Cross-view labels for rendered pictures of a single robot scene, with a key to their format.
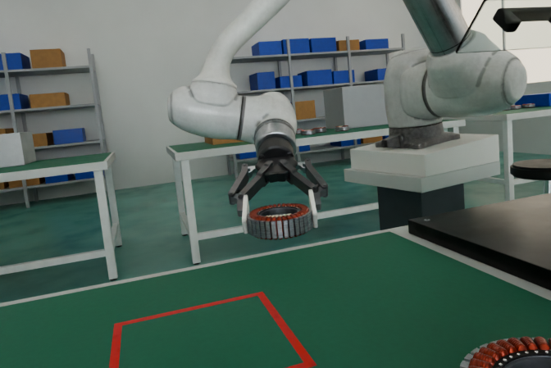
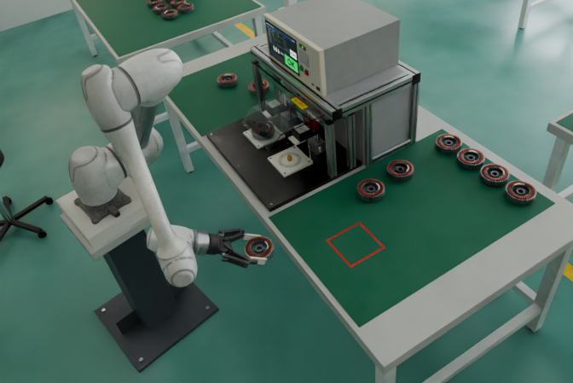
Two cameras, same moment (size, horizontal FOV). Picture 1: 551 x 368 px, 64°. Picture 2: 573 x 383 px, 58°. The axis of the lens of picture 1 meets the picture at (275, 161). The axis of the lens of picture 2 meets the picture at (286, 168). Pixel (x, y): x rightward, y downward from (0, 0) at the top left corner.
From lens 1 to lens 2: 1.99 m
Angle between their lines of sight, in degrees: 92
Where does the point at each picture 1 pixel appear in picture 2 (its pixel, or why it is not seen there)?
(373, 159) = (114, 229)
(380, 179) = (129, 234)
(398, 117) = (109, 194)
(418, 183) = not seen: hidden behind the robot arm
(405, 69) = (104, 165)
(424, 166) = not seen: hidden behind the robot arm
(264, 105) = (183, 232)
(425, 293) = (323, 207)
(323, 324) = (342, 223)
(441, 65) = (147, 152)
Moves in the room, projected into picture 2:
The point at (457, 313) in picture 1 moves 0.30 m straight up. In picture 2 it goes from (333, 202) to (330, 145)
